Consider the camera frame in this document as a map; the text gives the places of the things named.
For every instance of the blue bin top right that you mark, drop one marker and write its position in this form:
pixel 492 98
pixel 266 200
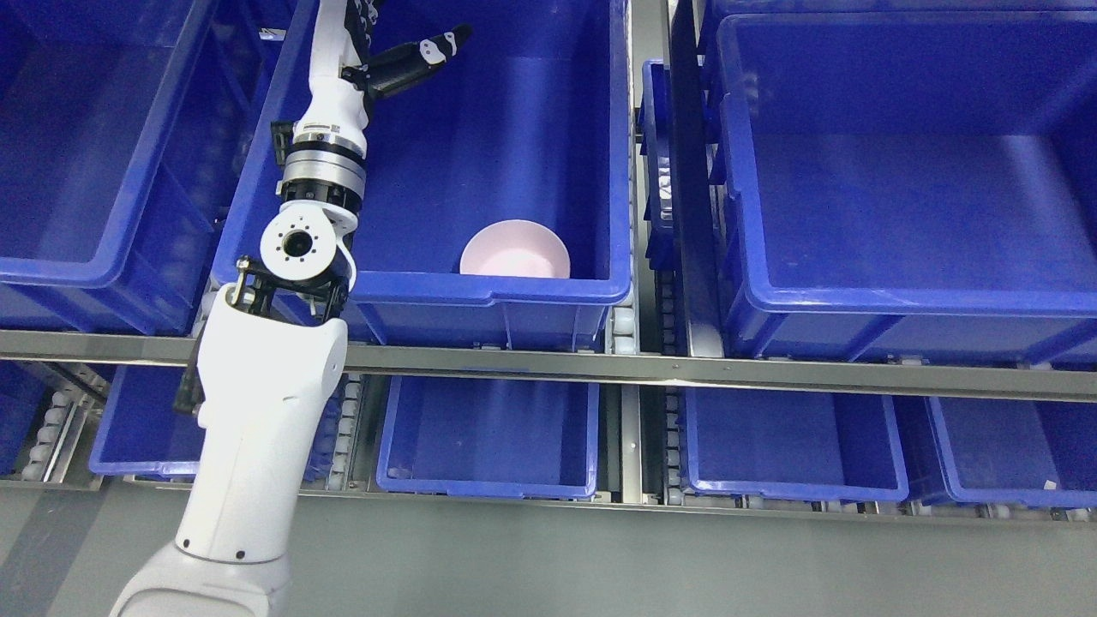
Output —
pixel 904 179

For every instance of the pink bowl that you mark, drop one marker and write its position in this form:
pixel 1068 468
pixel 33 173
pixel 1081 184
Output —
pixel 516 248

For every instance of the blue bin top left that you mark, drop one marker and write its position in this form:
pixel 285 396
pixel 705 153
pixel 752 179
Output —
pixel 124 127

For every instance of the metal shelf rack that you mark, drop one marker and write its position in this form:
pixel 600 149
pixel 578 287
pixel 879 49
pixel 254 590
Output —
pixel 668 330

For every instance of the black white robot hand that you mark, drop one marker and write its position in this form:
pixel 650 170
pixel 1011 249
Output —
pixel 346 78

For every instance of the blue bin far left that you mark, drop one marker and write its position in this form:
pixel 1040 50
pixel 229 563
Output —
pixel 21 394

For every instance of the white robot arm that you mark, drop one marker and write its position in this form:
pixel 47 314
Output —
pixel 270 356

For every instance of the blue bin top middle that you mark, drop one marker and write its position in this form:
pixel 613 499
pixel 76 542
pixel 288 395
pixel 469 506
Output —
pixel 530 121

